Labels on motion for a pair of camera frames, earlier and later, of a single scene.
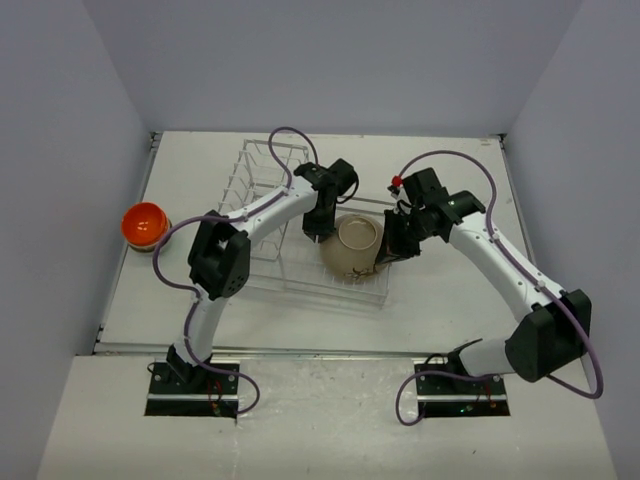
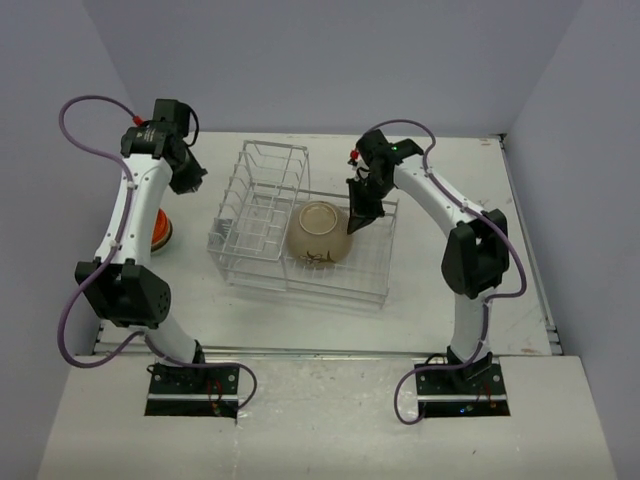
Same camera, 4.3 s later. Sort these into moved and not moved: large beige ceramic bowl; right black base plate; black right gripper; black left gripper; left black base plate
Moved: black left gripper; large beige ceramic bowl; black right gripper
Not moved: right black base plate; left black base plate
